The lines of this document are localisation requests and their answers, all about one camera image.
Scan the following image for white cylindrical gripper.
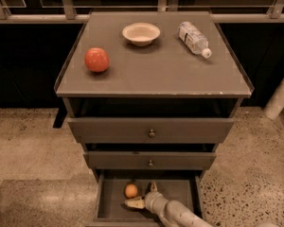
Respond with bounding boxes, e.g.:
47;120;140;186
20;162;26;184
125;181;169;215

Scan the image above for small orange fruit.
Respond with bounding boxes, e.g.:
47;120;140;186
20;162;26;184
124;183;138;199

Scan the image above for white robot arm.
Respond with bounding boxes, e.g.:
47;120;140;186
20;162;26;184
124;182;214;227

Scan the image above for grey middle drawer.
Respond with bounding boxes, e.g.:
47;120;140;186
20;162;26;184
83;151;216;170

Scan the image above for brass top drawer knob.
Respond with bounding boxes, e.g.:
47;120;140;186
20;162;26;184
149;129;156;138

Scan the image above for grey top drawer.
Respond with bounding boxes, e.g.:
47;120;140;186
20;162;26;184
68;117;234;144

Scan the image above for grey wooden drawer cabinet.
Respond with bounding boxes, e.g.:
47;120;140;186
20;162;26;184
54;10;255;227

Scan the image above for red apple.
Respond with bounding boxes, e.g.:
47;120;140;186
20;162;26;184
84;47;110;73

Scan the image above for beige paper bowl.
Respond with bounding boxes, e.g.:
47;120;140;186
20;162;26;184
122;23;161;46

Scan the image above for clear plastic water bottle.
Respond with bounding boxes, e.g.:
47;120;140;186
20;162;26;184
178;22;212;59

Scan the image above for metal railing with glass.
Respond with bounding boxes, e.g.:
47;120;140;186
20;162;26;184
0;0;284;24

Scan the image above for white cylindrical post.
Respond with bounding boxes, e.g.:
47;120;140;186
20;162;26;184
263;78;284;120

